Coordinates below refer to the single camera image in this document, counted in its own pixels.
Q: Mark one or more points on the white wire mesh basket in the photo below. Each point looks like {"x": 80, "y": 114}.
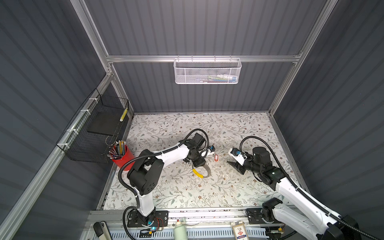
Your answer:
{"x": 213, "y": 71}

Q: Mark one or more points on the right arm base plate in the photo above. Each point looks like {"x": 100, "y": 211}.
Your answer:
{"x": 257, "y": 216}

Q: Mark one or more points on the white bottle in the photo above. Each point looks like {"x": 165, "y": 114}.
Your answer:
{"x": 180, "y": 231}

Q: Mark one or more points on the playing card box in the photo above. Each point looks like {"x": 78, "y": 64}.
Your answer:
{"x": 239, "y": 231}

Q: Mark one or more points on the black wire basket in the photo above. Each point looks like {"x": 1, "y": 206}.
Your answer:
{"x": 94, "y": 129}

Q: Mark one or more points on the yellow marker in basket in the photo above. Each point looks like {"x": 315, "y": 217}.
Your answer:
{"x": 123, "y": 115}

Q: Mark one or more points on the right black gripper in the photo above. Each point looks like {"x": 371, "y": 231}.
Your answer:
{"x": 238, "y": 167}

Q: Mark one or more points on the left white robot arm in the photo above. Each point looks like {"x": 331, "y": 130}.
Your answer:
{"x": 147, "y": 168}

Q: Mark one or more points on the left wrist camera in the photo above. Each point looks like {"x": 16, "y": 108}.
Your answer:
{"x": 211, "y": 149}

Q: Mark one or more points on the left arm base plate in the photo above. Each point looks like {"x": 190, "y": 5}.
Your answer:
{"x": 154, "y": 219}

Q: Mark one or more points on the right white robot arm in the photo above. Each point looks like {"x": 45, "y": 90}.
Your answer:
{"x": 314, "y": 221}

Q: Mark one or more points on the red pencil cup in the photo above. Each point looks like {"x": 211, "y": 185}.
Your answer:
{"x": 120, "y": 154}

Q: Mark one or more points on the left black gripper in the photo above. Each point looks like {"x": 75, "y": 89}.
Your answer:
{"x": 201, "y": 162}

